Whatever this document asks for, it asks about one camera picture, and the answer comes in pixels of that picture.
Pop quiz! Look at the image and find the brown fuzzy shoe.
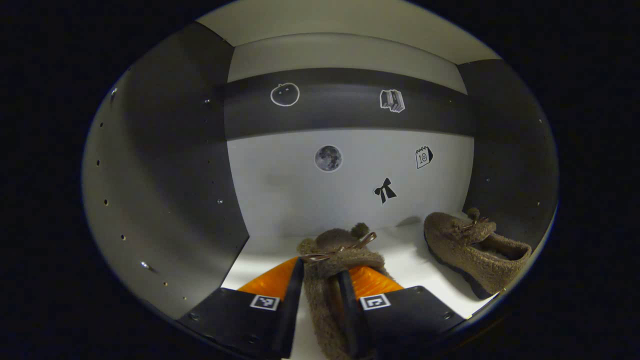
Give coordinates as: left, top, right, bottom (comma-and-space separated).
297, 222, 397, 360
423, 207, 533, 300

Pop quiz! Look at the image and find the grey and white shoe cabinet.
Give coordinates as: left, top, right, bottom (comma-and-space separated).
81, 0, 561, 351

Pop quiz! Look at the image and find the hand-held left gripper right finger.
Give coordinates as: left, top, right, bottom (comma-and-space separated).
337, 265, 467, 360

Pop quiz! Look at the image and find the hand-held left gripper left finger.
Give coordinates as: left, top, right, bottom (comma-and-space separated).
177, 256, 305, 360

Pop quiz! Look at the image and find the white cabinet shelf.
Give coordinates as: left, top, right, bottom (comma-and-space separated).
196, 0, 502, 66

